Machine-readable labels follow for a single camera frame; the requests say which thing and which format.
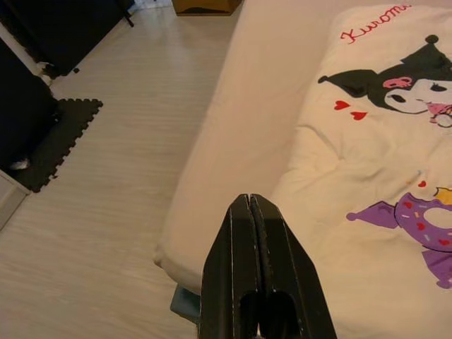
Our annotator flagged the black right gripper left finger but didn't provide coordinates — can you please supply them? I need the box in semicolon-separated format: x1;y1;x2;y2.
198;193;262;339

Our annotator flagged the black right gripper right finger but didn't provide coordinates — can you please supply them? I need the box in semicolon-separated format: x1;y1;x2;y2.
250;193;339;339

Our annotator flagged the cream cartoon print quilt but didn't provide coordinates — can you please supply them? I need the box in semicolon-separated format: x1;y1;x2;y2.
270;0;452;339

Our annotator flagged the mattress with beige sheet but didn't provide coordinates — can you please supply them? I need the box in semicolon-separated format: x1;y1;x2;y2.
153;0;452;296

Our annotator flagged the black foam floor mat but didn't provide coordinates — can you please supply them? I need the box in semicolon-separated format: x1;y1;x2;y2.
11;97;105;194

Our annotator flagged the white wardrobe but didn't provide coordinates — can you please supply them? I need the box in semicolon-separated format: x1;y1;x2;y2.
0;167;33;231

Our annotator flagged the large black equipment case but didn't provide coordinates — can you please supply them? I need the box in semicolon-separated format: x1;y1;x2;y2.
0;35;61;171

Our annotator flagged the brown cardboard box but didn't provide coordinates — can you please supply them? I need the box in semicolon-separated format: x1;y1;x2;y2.
172;0;245;17

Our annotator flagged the black wheeled case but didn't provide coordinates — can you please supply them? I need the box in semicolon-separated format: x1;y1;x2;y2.
0;0;136;78

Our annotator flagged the dark bed frame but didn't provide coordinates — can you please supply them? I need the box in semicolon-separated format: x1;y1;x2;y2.
169;283;203;324

